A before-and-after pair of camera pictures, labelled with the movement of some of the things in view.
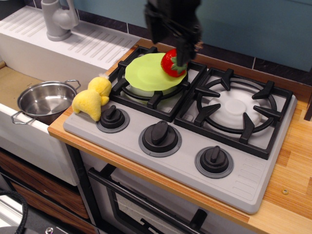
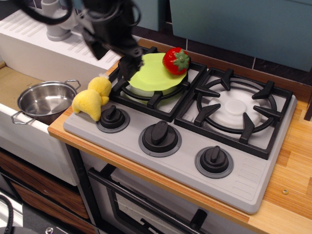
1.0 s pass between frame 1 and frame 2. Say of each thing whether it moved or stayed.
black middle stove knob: stayed
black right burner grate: stayed
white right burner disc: stayed
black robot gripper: moved
